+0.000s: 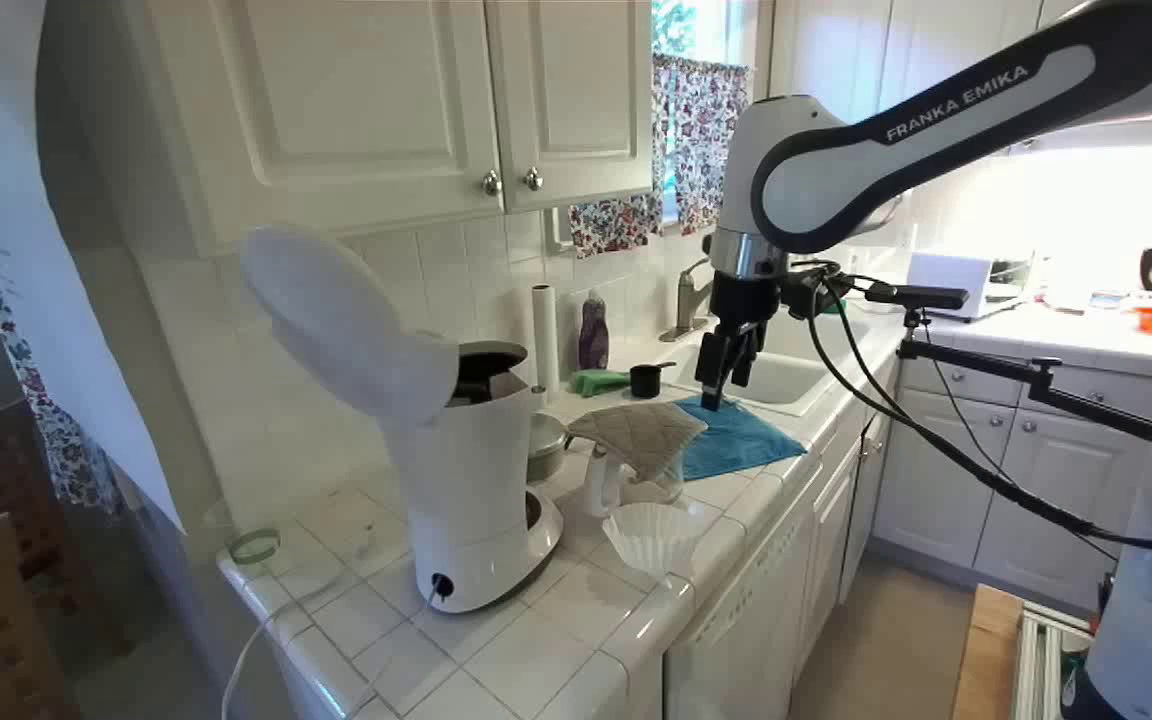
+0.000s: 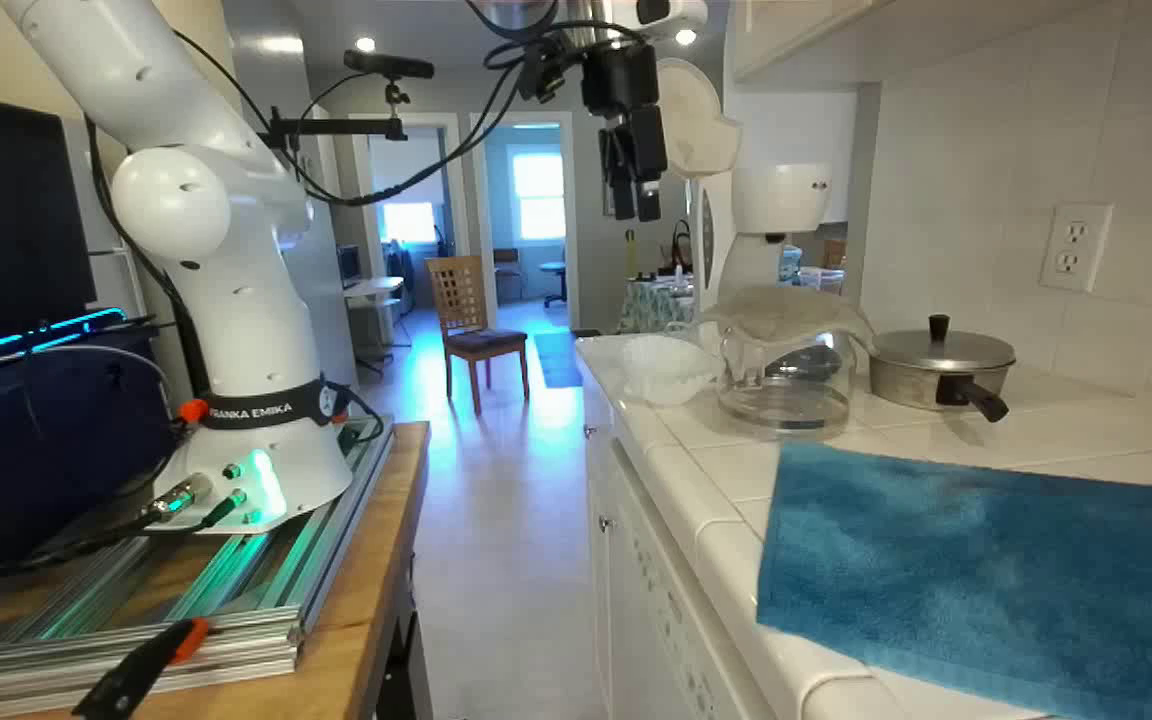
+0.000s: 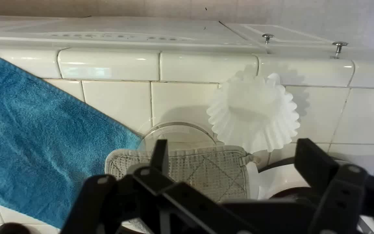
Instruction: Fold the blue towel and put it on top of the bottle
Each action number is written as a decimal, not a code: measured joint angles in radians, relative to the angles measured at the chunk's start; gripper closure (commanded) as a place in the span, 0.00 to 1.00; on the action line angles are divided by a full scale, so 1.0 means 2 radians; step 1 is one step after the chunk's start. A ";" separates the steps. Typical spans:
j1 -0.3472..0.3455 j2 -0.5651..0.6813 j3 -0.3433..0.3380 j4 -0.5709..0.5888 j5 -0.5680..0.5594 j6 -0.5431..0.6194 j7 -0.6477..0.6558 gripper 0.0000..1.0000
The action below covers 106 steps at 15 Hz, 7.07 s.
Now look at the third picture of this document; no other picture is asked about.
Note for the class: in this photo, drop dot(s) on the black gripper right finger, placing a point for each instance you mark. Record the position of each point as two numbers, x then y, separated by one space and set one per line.
337 195

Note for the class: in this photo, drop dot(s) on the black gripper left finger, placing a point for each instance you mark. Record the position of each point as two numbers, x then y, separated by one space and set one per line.
122 203

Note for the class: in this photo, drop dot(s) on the blue terry towel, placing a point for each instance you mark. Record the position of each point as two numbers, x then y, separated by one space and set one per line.
31 143

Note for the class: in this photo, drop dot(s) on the black measuring cup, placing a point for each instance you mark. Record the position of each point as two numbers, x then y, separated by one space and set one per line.
11 229

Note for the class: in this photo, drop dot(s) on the round metal cabinet knob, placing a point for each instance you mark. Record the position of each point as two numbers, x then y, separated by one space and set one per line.
267 37
337 46

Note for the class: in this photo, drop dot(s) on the white base cabinet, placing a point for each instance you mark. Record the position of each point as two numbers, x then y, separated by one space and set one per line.
290 37

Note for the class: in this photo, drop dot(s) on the white dishwasher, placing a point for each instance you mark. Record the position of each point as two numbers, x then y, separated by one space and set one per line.
109 30

